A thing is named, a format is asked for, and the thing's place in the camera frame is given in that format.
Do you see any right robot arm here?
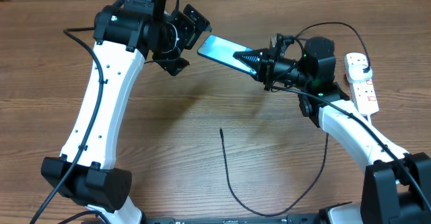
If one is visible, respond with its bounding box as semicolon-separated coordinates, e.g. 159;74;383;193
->
233;34;430;223

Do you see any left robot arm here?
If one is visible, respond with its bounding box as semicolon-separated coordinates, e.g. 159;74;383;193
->
41;0;211;223

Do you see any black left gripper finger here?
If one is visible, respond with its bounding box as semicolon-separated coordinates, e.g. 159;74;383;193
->
154;57;190;76
183;4;212;32

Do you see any black charger cable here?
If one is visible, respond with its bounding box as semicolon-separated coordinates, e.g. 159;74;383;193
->
219;22;372;217

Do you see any white charger plug adapter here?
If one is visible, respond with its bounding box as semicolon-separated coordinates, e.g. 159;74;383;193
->
346;65;373;83

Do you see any white power strip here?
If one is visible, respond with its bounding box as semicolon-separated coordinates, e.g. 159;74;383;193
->
343;52;380;118

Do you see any blue-screen smartphone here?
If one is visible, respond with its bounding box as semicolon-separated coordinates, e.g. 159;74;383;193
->
197;34;257;75

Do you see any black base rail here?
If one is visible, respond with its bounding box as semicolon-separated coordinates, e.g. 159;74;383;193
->
146;214;326;224

